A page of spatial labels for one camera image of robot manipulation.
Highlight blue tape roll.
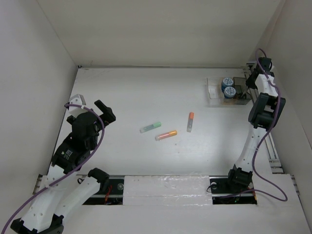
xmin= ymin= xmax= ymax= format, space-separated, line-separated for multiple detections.
xmin=223 ymin=86 xmax=236 ymax=99
xmin=221 ymin=77 xmax=234 ymax=89

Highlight three compartment desk organizer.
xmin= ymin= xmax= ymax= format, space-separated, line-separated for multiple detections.
xmin=207 ymin=77 xmax=253 ymax=106

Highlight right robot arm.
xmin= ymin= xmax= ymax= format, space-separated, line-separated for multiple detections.
xmin=225 ymin=56 xmax=286 ymax=194

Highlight orange capped glue stick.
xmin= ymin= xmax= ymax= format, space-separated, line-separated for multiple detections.
xmin=187 ymin=112 xmax=194 ymax=133

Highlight green highlighter marker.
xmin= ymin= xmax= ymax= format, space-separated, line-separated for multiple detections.
xmin=140 ymin=122 xmax=161 ymax=133

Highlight orange yellow highlighter marker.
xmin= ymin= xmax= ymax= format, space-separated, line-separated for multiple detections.
xmin=155 ymin=130 xmax=177 ymax=141

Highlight aluminium side rail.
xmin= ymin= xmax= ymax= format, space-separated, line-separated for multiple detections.
xmin=236 ymin=83 xmax=286 ymax=173

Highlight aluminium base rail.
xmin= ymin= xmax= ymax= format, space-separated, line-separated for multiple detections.
xmin=36 ymin=174 xmax=259 ymax=205

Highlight black handled scissors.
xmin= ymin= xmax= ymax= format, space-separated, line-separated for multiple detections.
xmin=237 ymin=90 xmax=247 ymax=99

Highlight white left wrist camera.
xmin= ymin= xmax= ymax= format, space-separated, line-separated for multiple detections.
xmin=66 ymin=94 xmax=87 ymax=117

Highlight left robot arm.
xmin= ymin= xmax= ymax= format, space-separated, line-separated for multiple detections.
xmin=6 ymin=97 xmax=116 ymax=234

